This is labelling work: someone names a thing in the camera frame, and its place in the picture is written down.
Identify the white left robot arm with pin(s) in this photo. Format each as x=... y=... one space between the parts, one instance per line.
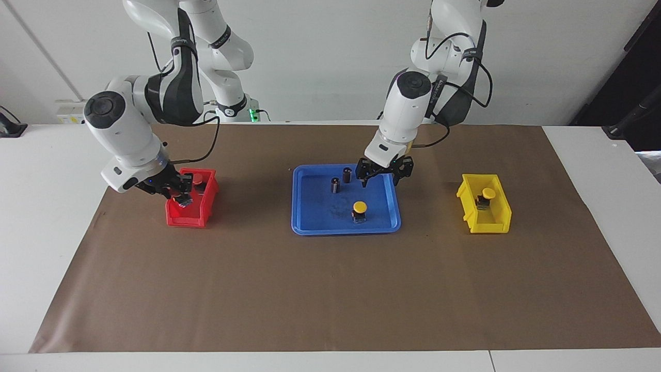
x=405 y=113

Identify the white wall socket box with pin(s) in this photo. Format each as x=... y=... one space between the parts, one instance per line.
x=69 y=116

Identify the brown paper table mat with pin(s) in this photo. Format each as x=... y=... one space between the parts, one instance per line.
x=330 y=289

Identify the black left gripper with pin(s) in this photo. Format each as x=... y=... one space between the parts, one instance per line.
x=384 y=168

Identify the yellow push button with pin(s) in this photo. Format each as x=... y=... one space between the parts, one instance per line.
x=489 y=194
x=359 y=207

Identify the large black cylinder capacitor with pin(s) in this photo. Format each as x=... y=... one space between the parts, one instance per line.
x=347 y=175

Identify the small black cylinder capacitor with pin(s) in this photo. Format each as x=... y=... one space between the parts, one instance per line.
x=335 y=186

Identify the black device on table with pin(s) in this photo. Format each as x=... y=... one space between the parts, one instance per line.
x=10 y=129

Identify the yellow plastic bin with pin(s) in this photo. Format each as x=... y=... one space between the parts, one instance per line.
x=488 y=227

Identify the red push button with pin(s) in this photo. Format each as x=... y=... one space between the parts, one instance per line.
x=198 y=179
x=183 y=200

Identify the blue plastic tray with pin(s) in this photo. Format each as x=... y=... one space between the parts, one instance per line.
x=315 y=206

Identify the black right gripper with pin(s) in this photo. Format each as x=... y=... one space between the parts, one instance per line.
x=157 y=183

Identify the red plastic bin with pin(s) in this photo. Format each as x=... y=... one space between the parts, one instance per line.
x=181 y=219

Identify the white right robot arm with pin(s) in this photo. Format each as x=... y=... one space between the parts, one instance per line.
x=124 y=129

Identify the black stand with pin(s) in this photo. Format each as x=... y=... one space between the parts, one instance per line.
x=635 y=111

